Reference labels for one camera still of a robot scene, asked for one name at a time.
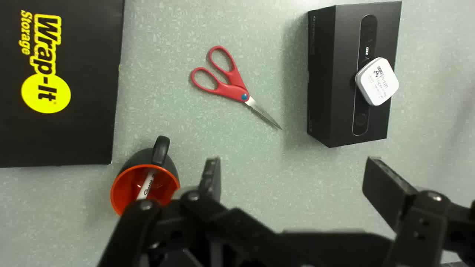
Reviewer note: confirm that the black rectangular product box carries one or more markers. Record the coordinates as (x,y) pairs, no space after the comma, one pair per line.
(336,89)

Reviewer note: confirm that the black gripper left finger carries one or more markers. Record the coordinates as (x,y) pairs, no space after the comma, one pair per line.
(209,179)

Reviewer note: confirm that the black mug with orange interior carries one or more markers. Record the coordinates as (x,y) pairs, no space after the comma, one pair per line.
(149,170)

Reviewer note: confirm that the white square power adapter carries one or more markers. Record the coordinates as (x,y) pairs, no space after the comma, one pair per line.
(378,81)

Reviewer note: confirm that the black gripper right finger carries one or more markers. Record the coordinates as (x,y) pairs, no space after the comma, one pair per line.
(391,189)

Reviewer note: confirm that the black Wrap-It Storage package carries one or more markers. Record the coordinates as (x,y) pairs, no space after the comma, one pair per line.
(75,74)

